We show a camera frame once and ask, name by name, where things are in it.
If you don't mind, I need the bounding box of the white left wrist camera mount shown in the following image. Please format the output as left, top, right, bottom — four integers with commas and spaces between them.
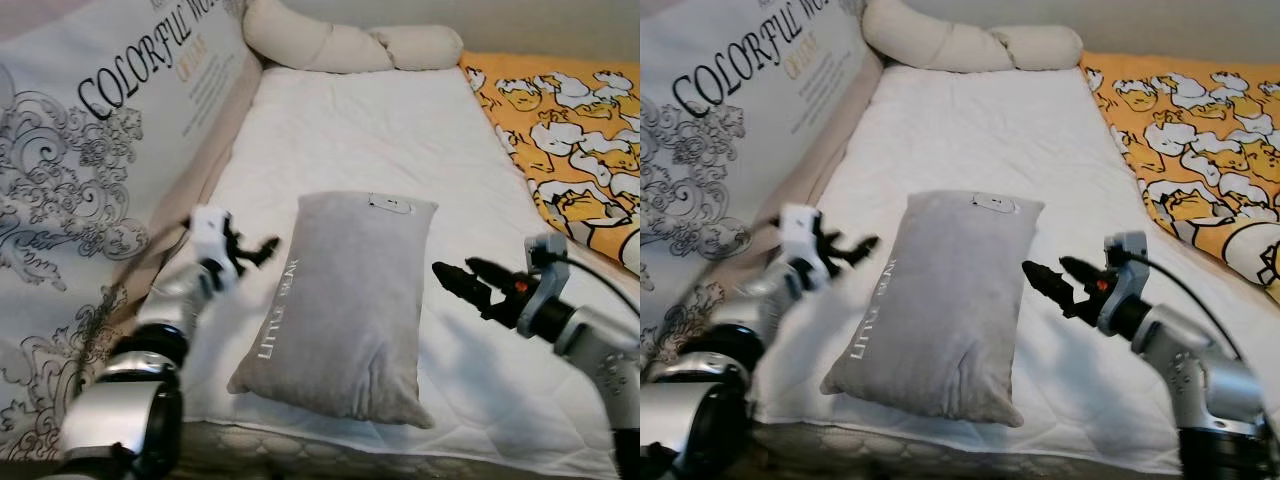
780, 203, 824, 283
188, 205, 237, 279

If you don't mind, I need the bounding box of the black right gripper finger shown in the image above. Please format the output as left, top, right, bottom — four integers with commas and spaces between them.
465, 258, 523, 288
1022, 262, 1086, 313
432, 262, 498, 313
1058, 257, 1106, 288

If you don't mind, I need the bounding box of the beige bolster pillow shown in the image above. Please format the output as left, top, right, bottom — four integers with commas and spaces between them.
862, 0, 1086, 75
243, 0, 465, 75

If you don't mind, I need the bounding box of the yellow egg-print blanket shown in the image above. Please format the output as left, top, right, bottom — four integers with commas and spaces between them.
460, 52, 641, 277
1080, 52, 1280, 307

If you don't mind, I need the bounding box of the grey Little Bear pillow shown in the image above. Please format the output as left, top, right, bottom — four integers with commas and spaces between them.
820, 190, 1046, 429
228, 190, 439, 429

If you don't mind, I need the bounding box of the grey quilted mattress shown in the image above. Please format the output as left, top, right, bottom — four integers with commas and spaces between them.
180, 418, 623, 480
745, 418, 1186, 480

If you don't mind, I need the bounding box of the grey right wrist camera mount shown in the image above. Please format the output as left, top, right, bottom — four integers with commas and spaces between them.
1098, 232, 1152, 337
515, 233, 572, 337

